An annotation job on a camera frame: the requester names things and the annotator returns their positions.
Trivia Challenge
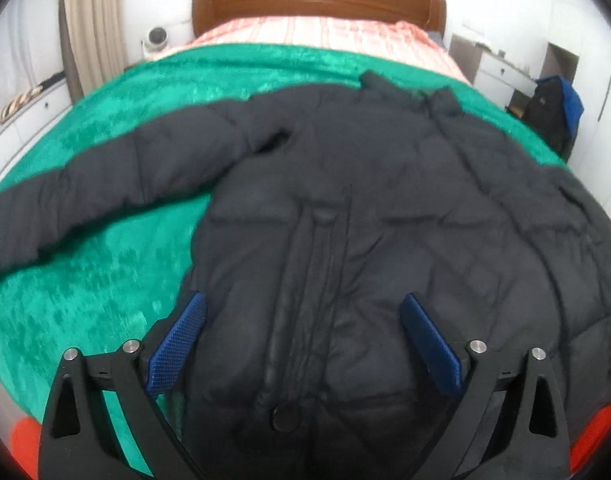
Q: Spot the braided rope item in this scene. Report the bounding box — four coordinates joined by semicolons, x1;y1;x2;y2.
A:
0;84;44;125

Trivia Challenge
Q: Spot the white wardrobe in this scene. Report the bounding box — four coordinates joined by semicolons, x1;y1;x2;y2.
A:
547;0;611;218

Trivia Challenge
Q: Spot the blue garment on chair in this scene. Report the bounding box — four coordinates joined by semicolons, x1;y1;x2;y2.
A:
553;75;584;140

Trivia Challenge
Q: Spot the white low drawer cabinet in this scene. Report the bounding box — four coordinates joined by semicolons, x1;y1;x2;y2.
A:
0;73;72;182

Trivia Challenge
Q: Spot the black puffer jacket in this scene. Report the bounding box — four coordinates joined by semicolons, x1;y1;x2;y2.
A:
0;73;611;479

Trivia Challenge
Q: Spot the pink striped bed sheet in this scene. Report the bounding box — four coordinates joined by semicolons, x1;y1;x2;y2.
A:
187;16;468;84

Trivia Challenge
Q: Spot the white bedside cabinet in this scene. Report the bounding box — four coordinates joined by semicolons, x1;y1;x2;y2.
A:
449;35;537;110

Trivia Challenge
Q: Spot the beige curtain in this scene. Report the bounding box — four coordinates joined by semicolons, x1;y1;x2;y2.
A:
59;0;127;103

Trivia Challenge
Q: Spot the black coat on chair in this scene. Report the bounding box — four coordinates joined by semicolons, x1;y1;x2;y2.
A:
521;76;573;162

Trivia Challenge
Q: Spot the green velvet bedspread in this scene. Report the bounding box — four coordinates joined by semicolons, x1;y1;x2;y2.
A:
0;44;558;476

